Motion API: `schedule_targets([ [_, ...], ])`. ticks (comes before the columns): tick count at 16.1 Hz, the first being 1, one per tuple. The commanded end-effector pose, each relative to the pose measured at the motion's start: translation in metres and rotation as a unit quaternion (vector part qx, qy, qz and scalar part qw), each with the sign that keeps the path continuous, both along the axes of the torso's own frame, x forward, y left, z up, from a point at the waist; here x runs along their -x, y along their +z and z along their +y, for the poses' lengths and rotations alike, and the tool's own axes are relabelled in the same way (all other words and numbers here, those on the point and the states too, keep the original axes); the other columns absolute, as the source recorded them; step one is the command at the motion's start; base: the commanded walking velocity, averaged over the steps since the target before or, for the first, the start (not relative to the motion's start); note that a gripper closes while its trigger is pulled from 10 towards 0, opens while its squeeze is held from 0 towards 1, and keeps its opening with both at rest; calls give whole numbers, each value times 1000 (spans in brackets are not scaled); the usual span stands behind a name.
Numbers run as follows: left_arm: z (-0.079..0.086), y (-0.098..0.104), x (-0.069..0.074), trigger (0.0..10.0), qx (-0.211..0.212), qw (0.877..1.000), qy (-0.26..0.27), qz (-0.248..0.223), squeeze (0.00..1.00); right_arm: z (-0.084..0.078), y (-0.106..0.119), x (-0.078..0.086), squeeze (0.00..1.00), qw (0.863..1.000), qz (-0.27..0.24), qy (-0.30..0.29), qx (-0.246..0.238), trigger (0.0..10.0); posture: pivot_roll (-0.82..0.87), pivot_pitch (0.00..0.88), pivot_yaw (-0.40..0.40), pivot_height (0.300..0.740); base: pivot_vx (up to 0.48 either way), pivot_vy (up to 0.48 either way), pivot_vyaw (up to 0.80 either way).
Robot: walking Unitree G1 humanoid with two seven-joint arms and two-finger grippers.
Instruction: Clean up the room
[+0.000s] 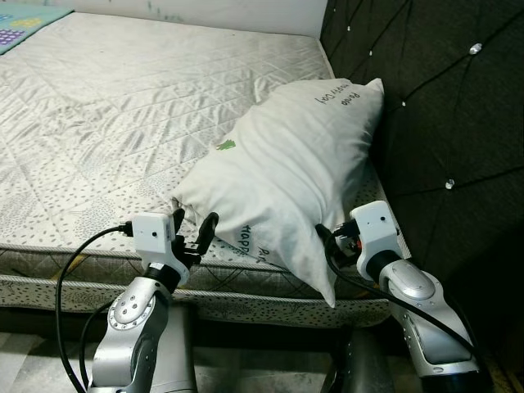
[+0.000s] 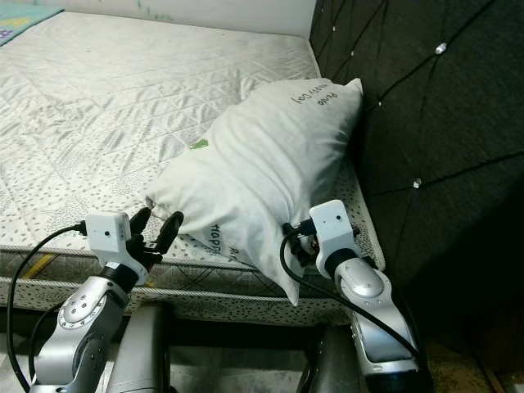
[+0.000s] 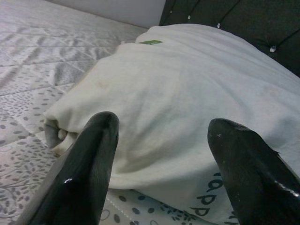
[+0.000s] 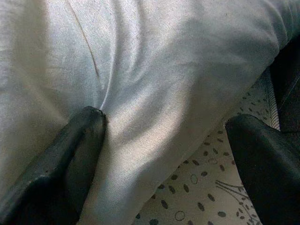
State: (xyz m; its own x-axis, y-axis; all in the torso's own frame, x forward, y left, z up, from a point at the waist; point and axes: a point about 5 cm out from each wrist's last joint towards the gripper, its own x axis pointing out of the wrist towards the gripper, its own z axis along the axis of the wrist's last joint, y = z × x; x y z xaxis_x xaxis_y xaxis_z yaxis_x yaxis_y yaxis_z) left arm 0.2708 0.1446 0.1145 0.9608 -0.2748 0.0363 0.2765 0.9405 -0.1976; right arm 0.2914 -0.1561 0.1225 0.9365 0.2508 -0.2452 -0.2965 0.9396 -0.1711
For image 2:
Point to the teal blanket with colourful shapes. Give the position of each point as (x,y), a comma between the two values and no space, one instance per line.
(20,20)

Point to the grey robot right leg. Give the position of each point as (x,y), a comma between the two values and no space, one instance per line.
(332,368)

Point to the beige pillow with green tree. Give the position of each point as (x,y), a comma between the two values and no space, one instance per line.
(262,180)

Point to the grey robot leg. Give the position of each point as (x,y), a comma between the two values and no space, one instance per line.
(332,368)
(139,360)

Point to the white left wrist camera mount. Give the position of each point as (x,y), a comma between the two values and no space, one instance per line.
(106,236)

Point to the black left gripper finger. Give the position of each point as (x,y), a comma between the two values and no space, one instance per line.
(170,229)
(140,223)

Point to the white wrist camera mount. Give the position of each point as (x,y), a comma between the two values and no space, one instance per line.
(332,223)
(106,236)

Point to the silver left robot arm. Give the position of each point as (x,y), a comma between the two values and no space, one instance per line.
(82,327)

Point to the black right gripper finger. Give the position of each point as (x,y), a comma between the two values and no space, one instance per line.
(291,233)

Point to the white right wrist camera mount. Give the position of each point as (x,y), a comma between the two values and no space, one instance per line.
(332,223)

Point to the grey robot left leg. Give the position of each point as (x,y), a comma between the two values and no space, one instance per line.
(139,360)

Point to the dark tufted headboard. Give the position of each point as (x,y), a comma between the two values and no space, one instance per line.
(434,123)

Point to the beige quilted mattress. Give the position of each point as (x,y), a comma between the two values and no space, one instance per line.
(115,123)

